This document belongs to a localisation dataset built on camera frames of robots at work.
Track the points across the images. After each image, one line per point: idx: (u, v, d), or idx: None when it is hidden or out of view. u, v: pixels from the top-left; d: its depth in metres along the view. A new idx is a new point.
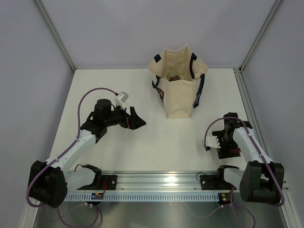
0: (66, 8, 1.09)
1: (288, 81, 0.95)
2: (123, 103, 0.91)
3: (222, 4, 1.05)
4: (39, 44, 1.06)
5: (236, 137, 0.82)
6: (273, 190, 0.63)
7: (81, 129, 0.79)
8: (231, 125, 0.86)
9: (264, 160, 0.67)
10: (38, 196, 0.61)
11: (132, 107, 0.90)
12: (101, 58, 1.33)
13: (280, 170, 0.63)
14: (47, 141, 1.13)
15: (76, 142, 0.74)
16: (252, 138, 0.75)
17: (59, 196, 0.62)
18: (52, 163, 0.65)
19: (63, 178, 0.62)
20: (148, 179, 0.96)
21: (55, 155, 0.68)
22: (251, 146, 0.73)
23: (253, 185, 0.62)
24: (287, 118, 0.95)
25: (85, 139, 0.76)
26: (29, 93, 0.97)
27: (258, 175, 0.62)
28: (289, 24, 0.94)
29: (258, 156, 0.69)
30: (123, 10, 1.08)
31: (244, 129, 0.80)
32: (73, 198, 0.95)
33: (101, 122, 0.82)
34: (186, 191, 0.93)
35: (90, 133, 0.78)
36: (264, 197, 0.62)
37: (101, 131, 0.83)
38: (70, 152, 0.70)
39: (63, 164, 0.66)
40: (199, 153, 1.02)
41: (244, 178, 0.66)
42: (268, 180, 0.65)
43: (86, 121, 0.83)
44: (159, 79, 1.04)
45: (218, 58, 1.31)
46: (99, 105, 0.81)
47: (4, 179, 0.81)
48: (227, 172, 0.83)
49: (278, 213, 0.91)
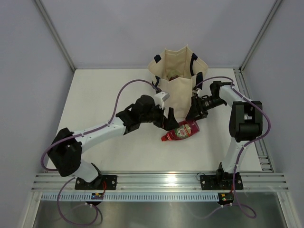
0: (66, 7, 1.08)
1: (288, 81, 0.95)
2: (162, 101, 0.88)
3: (222, 4, 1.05)
4: (38, 43, 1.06)
5: (222, 95, 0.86)
6: (257, 122, 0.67)
7: (117, 117, 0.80)
8: (215, 86, 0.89)
9: (246, 99, 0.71)
10: (53, 159, 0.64)
11: (171, 108, 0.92)
12: (101, 58, 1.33)
13: (260, 105, 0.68)
14: (48, 141, 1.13)
15: (105, 126, 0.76)
16: (234, 90, 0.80)
17: (70, 167, 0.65)
18: (77, 135, 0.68)
19: (80, 154, 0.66)
20: (148, 179, 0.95)
21: (82, 130, 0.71)
22: (234, 94, 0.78)
23: (239, 120, 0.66)
24: (286, 118, 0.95)
25: (115, 127, 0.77)
26: (29, 93, 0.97)
27: (242, 111, 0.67)
28: (289, 24, 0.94)
29: (241, 99, 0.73)
30: (123, 10, 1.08)
31: (228, 85, 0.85)
32: (73, 198, 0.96)
33: (137, 117, 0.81)
34: (186, 191, 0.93)
35: (122, 123, 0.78)
36: (251, 131, 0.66)
37: (133, 127, 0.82)
38: (96, 133, 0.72)
39: (86, 141, 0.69)
40: (199, 153, 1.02)
41: (231, 118, 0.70)
42: (251, 117, 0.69)
43: (123, 111, 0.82)
44: (159, 80, 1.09)
45: (218, 58, 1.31)
46: (143, 100, 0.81)
47: (5, 179, 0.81)
48: (224, 164, 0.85)
49: (278, 213, 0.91)
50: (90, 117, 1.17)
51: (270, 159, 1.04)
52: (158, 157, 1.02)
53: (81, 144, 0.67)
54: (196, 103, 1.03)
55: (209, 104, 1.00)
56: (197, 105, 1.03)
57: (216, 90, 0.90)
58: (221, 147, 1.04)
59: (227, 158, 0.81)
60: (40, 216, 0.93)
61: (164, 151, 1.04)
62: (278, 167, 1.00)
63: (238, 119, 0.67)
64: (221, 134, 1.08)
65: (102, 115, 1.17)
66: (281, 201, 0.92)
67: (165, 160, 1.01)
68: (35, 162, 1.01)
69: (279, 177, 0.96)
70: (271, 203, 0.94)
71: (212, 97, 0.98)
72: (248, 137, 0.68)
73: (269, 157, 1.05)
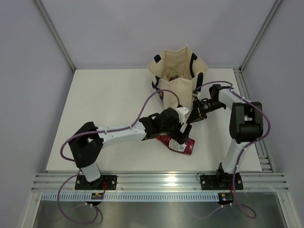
0: (66, 7, 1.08)
1: (288, 81, 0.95)
2: (183, 118, 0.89)
3: (222, 4, 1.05)
4: (38, 43, 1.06)
5: (222, 98, 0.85)
6: (257, 123, 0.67)
7: (140, 122, 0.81)
8: (214, 89, 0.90)
9: (246, 100, 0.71)
10: (73, 149, 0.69)
11: (190, 125, 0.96)
12: (101, 58, 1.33)
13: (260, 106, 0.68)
14: (47, 141, 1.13)
15: (128, 128, 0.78)
16: (234, 91, 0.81)
17: (86, 161, 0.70)
18: (100, 131, 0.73)
19: (98, 151, 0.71)
20: (148, 179, 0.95)
21: (106, 128, 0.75)
22: (234, 96, 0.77)
23: (239, 121, 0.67)
24: (286, 118, 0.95)
25: (136, 132, 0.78)
26: (28, 93, 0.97)
27: (242, 112, 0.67)
28: (289, 24, 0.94)
29: (241, 100, 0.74)
30: (123, 10, 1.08)
31: (227, 89, 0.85)
32: (73, 198, 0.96)
33: (159, 126, 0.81)
34: (186, 191, 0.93)
35: (144, 129, 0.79)
36: (251, 131, 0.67)
37: (153, 134, 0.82)
38: (118, 133, 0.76)
39: (108, 139, 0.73)
40: (199, 154, 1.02)
41: (231, 120, 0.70)
42: (252, 118, 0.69)
43: (147, 117, 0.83)
44: (159, 80, 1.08)
45: (218, 58, 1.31)
46: (168, 112, 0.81)
47: (5, 179, 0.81)
48: (224, 163, 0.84)
49: (278, 213, 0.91)
50: (90, 117, 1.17)
51: (270, 159, 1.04)
52: (158, 157, 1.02)
53: (103, 140, 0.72)
54: (197, 105, 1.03)
55: (209, 108, 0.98)
56: (196, 108, 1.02)
57: (215, 94, 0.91)
58: (221, 147, 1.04)
59: (227, 158, 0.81)
60: (40, 216, 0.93)
61: (164, 151, 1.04)
62: (278, 167, 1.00)
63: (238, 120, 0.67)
64: (221, 134, 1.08)
65: (102, 115, 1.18)
66: (281, 201, 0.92)
67: (165, 160, 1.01)
68: (35, 162, 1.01)
69: (279, 177, 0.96)
70: (271, 203, 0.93)
71: (212, 100, 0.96)
72: (249, 137, 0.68)
73: (269, 157, 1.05)
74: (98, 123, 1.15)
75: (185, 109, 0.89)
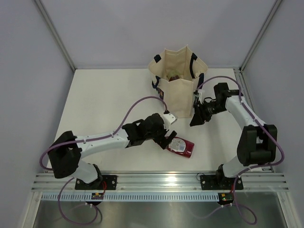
0: (66, 7, 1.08)
1: (288, 81, 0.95)
2: (168, 125, 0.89)
3: (222, 5, 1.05)
4: (39, 44, 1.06)
5: (230, 109, 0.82)
6: (269, 150, 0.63)
7: (122, 129, 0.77)
8: (222, 95, 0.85)
9: (258, 124, 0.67)
10: (52, 160, 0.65)
11: (174, 132, 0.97)
12: (101, 58, 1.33)
13: (274, 131, 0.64)
14: (48, 141, 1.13)
15: (109, 137, 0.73)
16: (244, 106, 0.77)
17: (65, 171, 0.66)
18: (79, 141, 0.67)
19: (77, 160, 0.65)
20: (148, 179, 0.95)
21: (85, 137, 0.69)
22: (245, 113, 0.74)
23: (251, 147, 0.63)
24: (286, 118, 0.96)
25: (118, 139, 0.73)
26: (28, 93, 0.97)
27: (254, 137, 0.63)
28: (289, 25, 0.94)
29: (252, 120, 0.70)
30: (123, 10, 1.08)
31: (237, 98, 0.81)
32: (73, 198, 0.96)
33: (144, 133, 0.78)
34: (186, 191, 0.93)
35: (127, 137, 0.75)
36: (262, 157, 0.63)
37: (137, 142, 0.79)
38: (99, 142, 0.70)
39: (86, 149, 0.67)
40: (199, 154, 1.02)
41: (241, 143, 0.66)
42: (264, 142, 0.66)
43: (131, 124, 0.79)
44: (159, 79, 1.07)
45: (218, 58, 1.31)
46: (153, 119, 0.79)
47: (5, 179, 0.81)
48: (226, 170, 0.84)
49: (277, 212, 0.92)
50: (90, 117, 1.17)
51: None
52: (158, 157, 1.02)
53: (81, 151, 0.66)
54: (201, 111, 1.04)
55: (212, 111, 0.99)
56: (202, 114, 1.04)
57: (222, 100, 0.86)
58: (221, 147, 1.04)
59: (229, 167, 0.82)
60: (40, 216, 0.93)
61: (164, 150, 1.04)
62: (278, 167, 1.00)
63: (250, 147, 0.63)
64: (221, 134, 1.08)
65: (103, 116, 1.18)
66: (281, 201, 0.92)
67: (165, 160, 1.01)
68: (35, 162, 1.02)
69: (279, 177, 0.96)
70: (271, 203, 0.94)
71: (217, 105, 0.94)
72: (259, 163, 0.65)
73: None
74: (98, 123, 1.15)
75: (172, 117, 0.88)
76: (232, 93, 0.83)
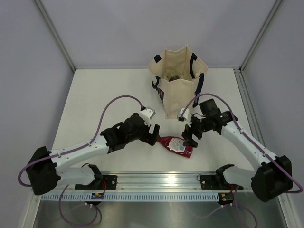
0: (66, 7, 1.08)
1: (288, 81, 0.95)
2: (149, 119, 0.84)
3: (223, 4, 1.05)
4: (38, 44, 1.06)
5: (228, 137, 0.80)
6: (287, 182, 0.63)
7: (100, 136, 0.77)
8: (216, 122, 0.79)
9: (270, 160, 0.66)
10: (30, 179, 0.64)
11: (157, 127, 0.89)
12: (101, 58, 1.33)
13: (287, 163, 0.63)
14: (47, 141, 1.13)
15: (87, 146, 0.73)
16: (245, 135, 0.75)
17: (45, 187, 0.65)
18: (53, 156, 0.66)
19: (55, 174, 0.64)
20: (148, 179, 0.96)
21: (60, 151, 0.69)
22: (251, 145, 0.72)
23: (269, 186, 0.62)
24: (286, 118, 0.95)
25: (97, 147, 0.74)
26: (28, 93, 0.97)
27: (270, 177, 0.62)
28: (290, 24, 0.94)
29: (261, 155, 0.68)
30: (123, 10, 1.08)
31: (233, 125, 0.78)
32: (73, 198, 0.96)
33: (124, 137, 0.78)
34: (186, 190, 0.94)
35: (105, 143, 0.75)
36: (282, 190, 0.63)
37: (119, 146, 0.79)
38: (75, 153, 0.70)
39: (62, 162, 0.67)
40: (198, 154, 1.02)
41: (257, 183, 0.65)
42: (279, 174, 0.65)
43: (110, 128, 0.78)
44: (159, 79, 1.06)
45: (218, 58, 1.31)
46: (131, 121, 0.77)
47: (5, 179, 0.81)
48: (230, 179, 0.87)
49: (278, 213, 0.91)
50: (90, 117, 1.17)
51: None
52: (158, 157, 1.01)
53: (56, 166, 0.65)
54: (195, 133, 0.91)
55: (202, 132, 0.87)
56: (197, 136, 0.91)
57: (216, 127, 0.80)
58: (221, 147, 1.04)
59: (233, 178, 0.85)
60: (40, 216, 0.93)
61: (164, 150, 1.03)
62: None
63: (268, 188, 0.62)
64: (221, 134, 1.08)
65: (102, 116, 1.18)
66: (281, 201, 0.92)
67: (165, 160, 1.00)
68: None
69: None
70: (271, 203, 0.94)
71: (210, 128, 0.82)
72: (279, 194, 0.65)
73: None
74: (97, 123, 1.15)
75: (149, 112, 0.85)
76: (225, 119, 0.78)
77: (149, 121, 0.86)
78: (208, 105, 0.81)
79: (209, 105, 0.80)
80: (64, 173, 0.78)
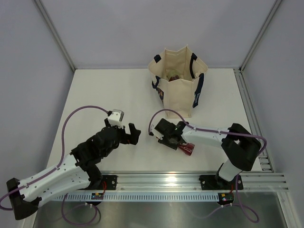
0: (66, 7, 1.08)
1: (288, 82, 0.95)
2: (120, 122, 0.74)
3: (223, 5, 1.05)
4: (39, 44, 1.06)
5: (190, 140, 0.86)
6: (251, 141, 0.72)
7: (70, 155, 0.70)
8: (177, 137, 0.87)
9: (226, 134, 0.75)
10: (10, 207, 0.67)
11: (131, 124, 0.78)
12: (101, 58, 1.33)
13: (237, 127, 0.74)
14: (48, 141, 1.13)
15: (55, 170, 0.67)
16: (199, 128, 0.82)
17: (27, 212, 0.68)
18: (20, 188, 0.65)
19: (28, 203, 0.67)
20: (148, 179, 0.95)
21: (28, 180, 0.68)
22: (206, 134, 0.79)
23: (242, 155, 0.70)
24: (286, 118, 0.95)
25: (66, 170, 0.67)
26: (28, 93, 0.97)
27: (236, 147, 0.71)
28: (289, 25, 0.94)
29: (219, 134, 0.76)
30: (123, 10, 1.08)
31: (187, 128, 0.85)
32: (73, 198, 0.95)
33: (98, 151, 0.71)
34: (186, 190, 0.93)
35: (74, 163, 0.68)
36: (254, 150, 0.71)
37: (94, 162, 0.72)
38: (42, 181, 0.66)
39: (30, 193, 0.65)
40: (199, 154, 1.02)
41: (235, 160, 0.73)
42: (243, 141, 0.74)
43: (84, 142, 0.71)
44: (159, 79, 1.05)
45: (218, 58, 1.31)
46: (102, 135, 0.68)
47: (5, 181, 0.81)
48: (225, 175, 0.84)
49: (277, 212, 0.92)
50: (90, 117, 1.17)
51: (270, 159, 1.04)
52: (158, 157, 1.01)
53: (24, 197, 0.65)
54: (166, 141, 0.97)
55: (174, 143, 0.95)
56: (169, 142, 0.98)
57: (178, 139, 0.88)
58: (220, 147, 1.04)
59: (227, 172, 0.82)
60: (40, 216, 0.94)
61: (164, 150, 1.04)
62: (278, 167, 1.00)
63: (242, 154, 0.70)
64: None
65: (102, 116, 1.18)
66: (281, 201, 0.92)
67: (165, 160, 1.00)
68: (34, 162, 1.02)
69: (279, 177, 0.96)
70: (270, 203, 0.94)
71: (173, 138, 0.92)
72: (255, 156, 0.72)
73: (269, 157, 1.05)
74: (96, 123, 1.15)
75: (117, 114, 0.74)
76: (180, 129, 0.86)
77: (121, 124, 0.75)
78: (162, 125, 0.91)
79: (162, 125, 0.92)
80: (47, 192, 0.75)
